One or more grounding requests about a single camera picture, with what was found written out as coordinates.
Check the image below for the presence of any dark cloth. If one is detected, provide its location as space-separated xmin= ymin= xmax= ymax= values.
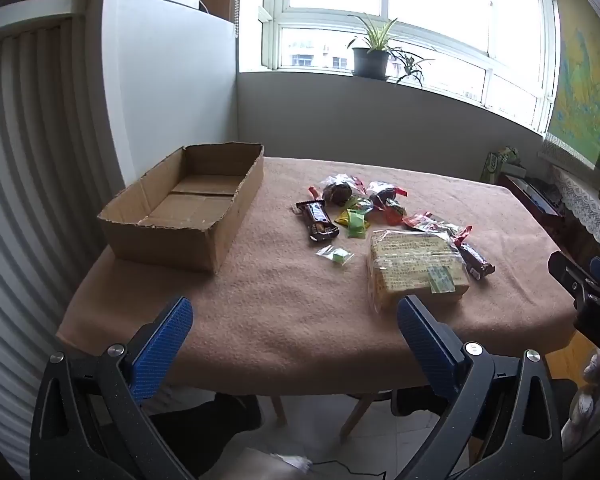
xmin=150 ymin=392 xmax=263 ymax=466
xmin=390 ymin=385 xmax=450 ymax=417

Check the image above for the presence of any white lace cloth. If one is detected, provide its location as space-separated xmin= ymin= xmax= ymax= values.
xmin=540 ymin=137 xmax=600 ymax=256

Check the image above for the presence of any brown chocolate bar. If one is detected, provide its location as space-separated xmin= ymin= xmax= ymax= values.
xmin=294 ymin=199 xmax=341 ymax=245

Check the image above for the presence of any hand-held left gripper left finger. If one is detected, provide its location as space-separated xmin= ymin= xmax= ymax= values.
xmin=29 ymin=296 xmax=196 ymax=480

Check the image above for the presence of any clear red-edged snack packet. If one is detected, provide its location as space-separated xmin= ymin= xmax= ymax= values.
xmin=402 ymin=212 xmax=473 ymax=246

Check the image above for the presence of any large clear bread packet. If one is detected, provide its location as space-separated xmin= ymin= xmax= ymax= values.
xmin=367 ymin=228 xmax=471 ymax=313

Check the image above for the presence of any green printed carton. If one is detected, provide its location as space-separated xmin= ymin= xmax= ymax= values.
xmin=481 ymin=146 xmax=523 ymax=183

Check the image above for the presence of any dark red wooden cabinet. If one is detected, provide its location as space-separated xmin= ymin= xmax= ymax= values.
xmin=497 ymin=170 xmax=566 ymax=223

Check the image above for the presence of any thin black cable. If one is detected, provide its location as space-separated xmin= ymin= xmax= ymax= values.
xmin=310 ymin=460 xmax=388 ymax=479

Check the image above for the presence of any green yellow wall poster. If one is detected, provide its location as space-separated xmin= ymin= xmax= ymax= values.
xmin=545 ymin=0 xmax=600 ymax=183

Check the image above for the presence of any orange-red snack packet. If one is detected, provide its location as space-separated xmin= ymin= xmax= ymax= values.
xmin=380 ymin=199 xmax=407 ymax=226

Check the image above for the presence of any small clear green candy packet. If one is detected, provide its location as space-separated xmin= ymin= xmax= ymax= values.
xmin=315 ymin=244 xmax=355 ymax=266

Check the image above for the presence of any white cabinet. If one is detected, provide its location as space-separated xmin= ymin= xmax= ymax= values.
xmin=102 ymin=0 xmax=238 ymax=201

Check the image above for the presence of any white ribbed panel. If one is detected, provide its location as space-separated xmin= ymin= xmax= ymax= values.
xmin=0 ymin=0 xmax=126 ymax=461

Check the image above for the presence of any potted spider plant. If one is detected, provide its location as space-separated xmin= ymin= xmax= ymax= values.
xmin=346 ymin=12 xmax=437 ymax=90

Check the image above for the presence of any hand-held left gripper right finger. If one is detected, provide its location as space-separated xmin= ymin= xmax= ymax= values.
xmin=396 ymin=294 xmax=566 ymax=480

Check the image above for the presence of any dark cake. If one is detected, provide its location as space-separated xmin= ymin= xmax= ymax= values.
xmin=367 ymin=181 xmax=410 ymax=211
xmin=320 ymin=174 xmax=366 ymax=207

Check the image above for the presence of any dark red-ended chocolate bar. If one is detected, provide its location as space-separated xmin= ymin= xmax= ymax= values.
xmin=452 ymin=240 xmax=496 ymax=281

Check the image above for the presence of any brown cardboard box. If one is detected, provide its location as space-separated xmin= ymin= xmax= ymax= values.
xmin=96 ymin=141 xmax=266 ymax=276

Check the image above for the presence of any person's right hand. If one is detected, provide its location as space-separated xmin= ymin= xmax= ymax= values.
xmin=570 ymin=350 xmax=600 ymax=441

